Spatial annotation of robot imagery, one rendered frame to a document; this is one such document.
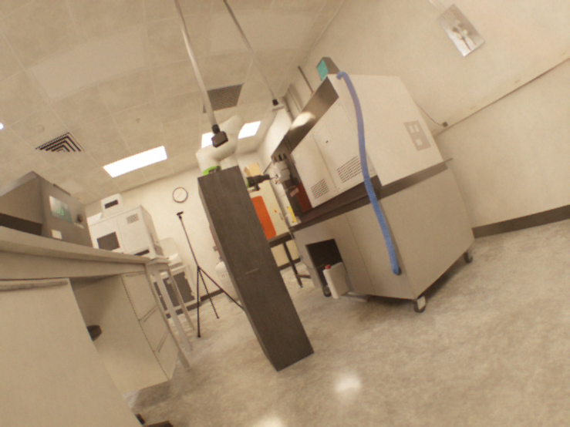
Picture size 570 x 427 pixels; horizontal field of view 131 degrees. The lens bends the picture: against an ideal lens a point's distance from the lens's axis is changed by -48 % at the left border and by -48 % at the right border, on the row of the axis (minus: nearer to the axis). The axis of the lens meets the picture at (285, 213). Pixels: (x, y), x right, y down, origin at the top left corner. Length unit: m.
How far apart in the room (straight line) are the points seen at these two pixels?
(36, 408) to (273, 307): 1.15
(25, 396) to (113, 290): 0.97
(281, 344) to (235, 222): 0.71
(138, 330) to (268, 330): 0.69
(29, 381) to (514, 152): 2.49
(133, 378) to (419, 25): 3.21
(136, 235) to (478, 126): 3.05
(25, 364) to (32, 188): 0.55
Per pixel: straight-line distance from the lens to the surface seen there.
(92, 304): 1.48
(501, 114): 2.13
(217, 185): 1.35
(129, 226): 2.45
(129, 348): 1.46
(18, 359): 0.58
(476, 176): 2.27
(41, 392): 0.60
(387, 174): 1.36
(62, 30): 2.52
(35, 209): 0.91
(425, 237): 1.45
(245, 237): 1.30
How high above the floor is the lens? 0.71
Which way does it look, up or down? 4 degrees up
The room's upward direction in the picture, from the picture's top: 22 degrees counter-clockwise
